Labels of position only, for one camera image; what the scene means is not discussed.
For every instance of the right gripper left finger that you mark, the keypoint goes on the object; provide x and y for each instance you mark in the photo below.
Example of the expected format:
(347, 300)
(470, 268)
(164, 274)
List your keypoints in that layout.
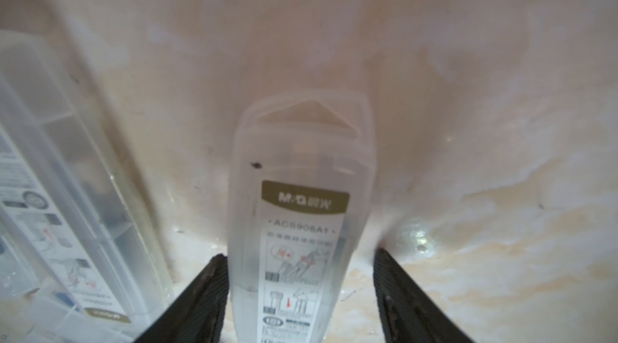
(198, 314)

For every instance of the clear compass case blue compass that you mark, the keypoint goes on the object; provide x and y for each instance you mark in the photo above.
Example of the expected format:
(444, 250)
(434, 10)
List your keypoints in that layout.
(34, 310)

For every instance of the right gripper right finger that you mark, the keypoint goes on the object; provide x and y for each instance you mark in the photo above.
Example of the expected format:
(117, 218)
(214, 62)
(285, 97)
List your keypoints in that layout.
(407, 313)

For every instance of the clear compass case white label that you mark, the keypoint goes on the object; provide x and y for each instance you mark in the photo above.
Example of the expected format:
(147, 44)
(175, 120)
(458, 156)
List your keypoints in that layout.
(301, 180)

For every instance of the clear compass case barcode label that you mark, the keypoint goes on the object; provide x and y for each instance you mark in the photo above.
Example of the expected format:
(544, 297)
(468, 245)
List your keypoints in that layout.
(65, 192)

